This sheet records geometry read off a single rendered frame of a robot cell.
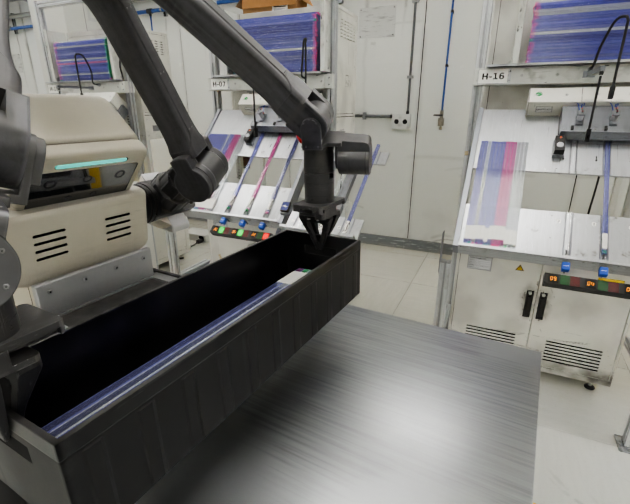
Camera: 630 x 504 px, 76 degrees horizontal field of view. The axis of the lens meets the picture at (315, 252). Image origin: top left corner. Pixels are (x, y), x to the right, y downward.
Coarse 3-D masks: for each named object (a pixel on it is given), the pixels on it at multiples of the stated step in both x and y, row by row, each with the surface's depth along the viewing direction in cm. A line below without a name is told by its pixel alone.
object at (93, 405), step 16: (304, 272) 79; (272, 288) 72; (240, 304) 67; (256, 304) 67; (224, 320) 62; (192, 336) 57; (208, 336) 57; (176, 352) 54; (144, 368) 50; (160, 368) 50; (112, 384) 47; (128, 384) 47; (96, 400) 45; (112, 400) 45; (64, 416) 43; (80, 416) 42; (48, 432) 40; (64, 432) 40
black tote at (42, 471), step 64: (256, 256) 76; (320, 256) 82; (128, 320) 54; (192, 320) 64; (256, 320) 51; (320, 320) 67; (64, 384) 47; (192, 384) 42; (256, 384) 53; (0, 448) 37; (64, 448) 31; (128, 448) 36; (192, 448) 44
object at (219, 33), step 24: (168, 0) 61; (192, 0) 60; (192, 24) 63; (216, 24) 62; (216, 48) 64; (240, 48) 63; (240, 72) 66; (264, 72) 65; (288, 72) 67; (264, 96) 68; (288, 96) 66; (312, 96) 70; (288, 120) 69
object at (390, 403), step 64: (384, 320) 84; (320, 384) 64; (384, 384) 64; (448, 384) 64; (512, 384) 64; (256, 448) 52; (320, 448) 52; (384, 448) 52; (448, 448) 52; (512, 448) 52
